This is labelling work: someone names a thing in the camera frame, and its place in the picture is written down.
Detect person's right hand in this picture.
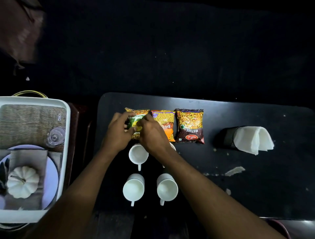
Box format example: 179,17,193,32
137,114,173,155

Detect person's left hand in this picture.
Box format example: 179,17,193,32
102,112,137,155

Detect green yellow snack packet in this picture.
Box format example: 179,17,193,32
125,108,150,140

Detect person's left forearm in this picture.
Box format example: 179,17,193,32
23,146,124,239

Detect person's right forearm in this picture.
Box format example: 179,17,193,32
155,147,287,239

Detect orange snack packet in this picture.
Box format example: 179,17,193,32
151,110,177,142

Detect white cup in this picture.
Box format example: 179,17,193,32
157,173,179,206
128,144,149,172
123,173,145,207
162,142,177,169

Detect dark brown snack packet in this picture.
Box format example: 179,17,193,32
174,109,205,144

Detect dark wooden stand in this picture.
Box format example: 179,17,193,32
63,102,93,189

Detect black napkin holder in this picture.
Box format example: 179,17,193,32
216,126,244,150

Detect white tray with printed picture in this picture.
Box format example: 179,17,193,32
0,96,71,223

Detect gold rimmed round vessel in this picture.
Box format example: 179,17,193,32
11,90,49,99

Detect white paper scrap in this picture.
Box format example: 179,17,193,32
224,166,246,177

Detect white paper napkins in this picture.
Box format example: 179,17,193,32
233,126,275,156

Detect brown cloth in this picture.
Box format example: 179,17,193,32
0,0,46,69

